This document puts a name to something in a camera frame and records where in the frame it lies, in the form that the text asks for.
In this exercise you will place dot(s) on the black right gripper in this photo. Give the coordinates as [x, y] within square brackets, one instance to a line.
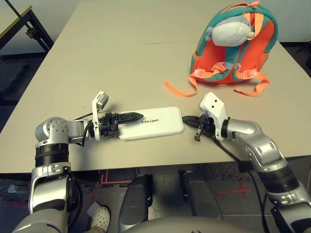
[207, 126]

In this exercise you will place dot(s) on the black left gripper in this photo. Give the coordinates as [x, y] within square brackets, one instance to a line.
[109, 126]

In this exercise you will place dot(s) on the white plastic pencil case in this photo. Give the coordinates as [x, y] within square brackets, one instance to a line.
[158, 123]

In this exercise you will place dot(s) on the orange and teal backpack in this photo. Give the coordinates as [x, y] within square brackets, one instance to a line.
[257, 58]

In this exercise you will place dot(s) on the grey white plush toy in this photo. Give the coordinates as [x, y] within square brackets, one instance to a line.
[230, 32]

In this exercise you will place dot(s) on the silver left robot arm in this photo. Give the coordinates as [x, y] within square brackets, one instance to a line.
[51, 131]

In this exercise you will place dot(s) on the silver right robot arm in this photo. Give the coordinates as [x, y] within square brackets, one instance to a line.
[262, 145]

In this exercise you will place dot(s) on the black table foot bar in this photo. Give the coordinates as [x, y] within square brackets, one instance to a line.
[245, 166]

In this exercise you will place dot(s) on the grey right robot leg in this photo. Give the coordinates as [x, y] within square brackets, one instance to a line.
[201, 199]

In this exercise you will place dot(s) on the grey robot leg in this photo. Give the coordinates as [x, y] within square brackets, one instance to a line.
[136, 201]
[201, 199]

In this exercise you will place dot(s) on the grey left robot leg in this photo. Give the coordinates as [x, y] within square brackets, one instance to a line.
[136, 201]

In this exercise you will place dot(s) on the small grey floor pad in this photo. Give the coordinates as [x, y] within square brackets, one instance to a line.
[92, 210]

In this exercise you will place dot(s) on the white perforated shoe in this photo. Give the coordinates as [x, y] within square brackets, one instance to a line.
[102, 217]

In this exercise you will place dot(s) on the grey robot torso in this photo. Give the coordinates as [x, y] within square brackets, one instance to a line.
[194, 227]

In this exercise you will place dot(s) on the grey cylinder floor object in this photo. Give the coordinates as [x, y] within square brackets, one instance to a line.
[15, 188]

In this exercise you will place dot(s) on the black framed side desk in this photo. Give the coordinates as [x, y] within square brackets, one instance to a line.
[24, 17]

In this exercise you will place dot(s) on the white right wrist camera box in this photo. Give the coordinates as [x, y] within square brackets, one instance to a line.
[215, 104]

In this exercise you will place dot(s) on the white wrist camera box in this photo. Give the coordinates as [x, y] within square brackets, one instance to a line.
[215, 104]
[96, 116]

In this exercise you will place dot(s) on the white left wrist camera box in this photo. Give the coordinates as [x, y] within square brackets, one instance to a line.
[96, 116]

